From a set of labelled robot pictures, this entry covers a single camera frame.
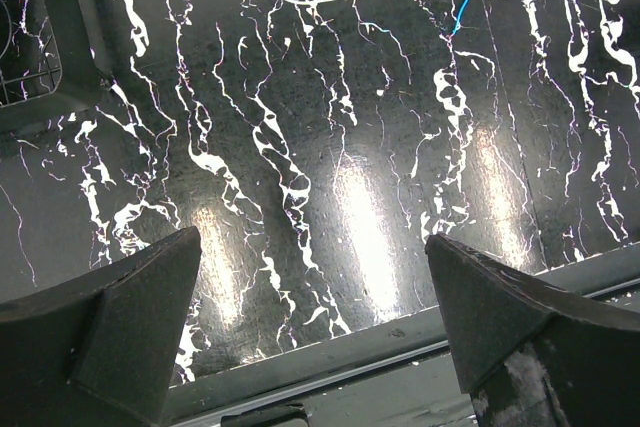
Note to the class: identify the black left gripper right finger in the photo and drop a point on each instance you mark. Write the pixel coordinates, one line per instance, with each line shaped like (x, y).
(531, 354)

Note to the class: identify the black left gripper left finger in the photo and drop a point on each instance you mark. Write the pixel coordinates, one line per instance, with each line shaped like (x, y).
(99, 350)

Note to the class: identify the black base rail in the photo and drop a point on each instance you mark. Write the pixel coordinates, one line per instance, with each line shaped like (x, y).
(395, 374)

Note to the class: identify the black wire dish rack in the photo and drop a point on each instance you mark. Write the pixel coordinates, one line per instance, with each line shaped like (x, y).
(48, 64)

